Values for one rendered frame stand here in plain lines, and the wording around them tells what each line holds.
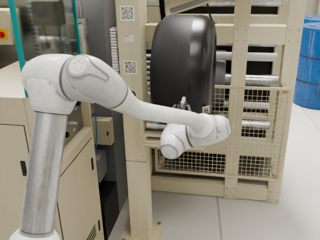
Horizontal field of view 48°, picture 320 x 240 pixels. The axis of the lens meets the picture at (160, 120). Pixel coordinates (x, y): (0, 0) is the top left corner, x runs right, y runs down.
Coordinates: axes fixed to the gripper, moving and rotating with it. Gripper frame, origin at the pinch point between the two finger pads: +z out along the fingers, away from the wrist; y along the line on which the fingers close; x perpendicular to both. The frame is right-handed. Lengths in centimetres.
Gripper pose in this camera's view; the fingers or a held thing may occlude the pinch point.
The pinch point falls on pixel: (183, 102)
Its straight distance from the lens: 177.5
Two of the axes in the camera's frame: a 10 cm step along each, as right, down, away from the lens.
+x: 0.5, 8.5, 5.2
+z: 1.8, -5.2, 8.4
